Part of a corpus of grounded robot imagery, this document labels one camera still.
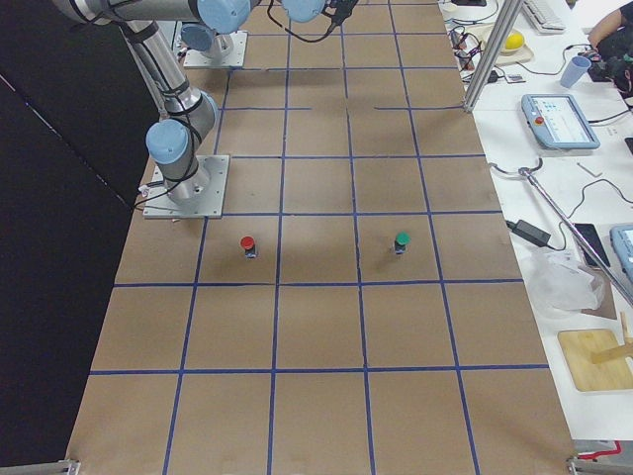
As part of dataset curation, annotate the light blue plastic cup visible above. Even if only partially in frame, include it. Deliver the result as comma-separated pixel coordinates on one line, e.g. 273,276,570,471
559,55,591,88

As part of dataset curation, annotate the black smartphone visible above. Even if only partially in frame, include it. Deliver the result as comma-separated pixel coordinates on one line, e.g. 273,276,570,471
574,223,610,268

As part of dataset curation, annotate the red push button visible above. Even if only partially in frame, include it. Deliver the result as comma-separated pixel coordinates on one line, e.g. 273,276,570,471
239,236,258,258

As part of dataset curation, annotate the clear plastic bag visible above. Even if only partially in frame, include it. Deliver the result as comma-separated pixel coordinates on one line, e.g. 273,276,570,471
519,248,607,320

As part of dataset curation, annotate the blue teach pendant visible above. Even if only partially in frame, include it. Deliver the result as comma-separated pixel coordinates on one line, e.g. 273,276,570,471
520,94,600,149

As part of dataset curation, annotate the green push button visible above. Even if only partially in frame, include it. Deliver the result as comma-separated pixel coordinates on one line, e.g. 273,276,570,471
394,232,410,254

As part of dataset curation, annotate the yellow lemon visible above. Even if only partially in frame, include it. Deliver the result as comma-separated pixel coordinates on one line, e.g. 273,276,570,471
502,31,525,53

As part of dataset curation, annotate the metal allen key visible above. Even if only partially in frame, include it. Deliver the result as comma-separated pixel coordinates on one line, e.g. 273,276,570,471
577,162,602,178

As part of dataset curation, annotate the wooden stick stand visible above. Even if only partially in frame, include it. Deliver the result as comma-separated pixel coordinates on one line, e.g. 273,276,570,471
590,311,632,364

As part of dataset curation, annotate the right corner metal bracket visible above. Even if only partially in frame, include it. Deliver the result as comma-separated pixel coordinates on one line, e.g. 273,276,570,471
567,457,632,475

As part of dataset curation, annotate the white keyboard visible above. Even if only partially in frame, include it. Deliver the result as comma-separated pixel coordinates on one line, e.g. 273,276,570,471
522,0,566,35

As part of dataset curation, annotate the beige tray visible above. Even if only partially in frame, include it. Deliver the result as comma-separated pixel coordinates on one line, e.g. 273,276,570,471
463,24,536,68

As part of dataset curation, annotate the aluminium frame post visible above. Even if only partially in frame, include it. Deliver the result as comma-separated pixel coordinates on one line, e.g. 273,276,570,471
463,0,523,113

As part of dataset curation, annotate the black power adapter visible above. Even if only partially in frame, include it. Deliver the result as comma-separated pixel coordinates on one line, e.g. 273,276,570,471
508,220,551,247

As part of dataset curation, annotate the person at desk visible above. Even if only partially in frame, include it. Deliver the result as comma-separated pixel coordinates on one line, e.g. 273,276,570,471
588,2,632,98

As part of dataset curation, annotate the wooden cutting board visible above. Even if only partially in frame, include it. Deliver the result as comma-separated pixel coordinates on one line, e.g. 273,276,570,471
558,329,632,392

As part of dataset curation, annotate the metal rod with handle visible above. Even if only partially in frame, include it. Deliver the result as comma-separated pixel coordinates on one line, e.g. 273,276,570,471
489,156,632,306

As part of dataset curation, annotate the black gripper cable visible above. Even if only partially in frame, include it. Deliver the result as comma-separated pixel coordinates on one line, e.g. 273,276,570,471
266,0,347,44

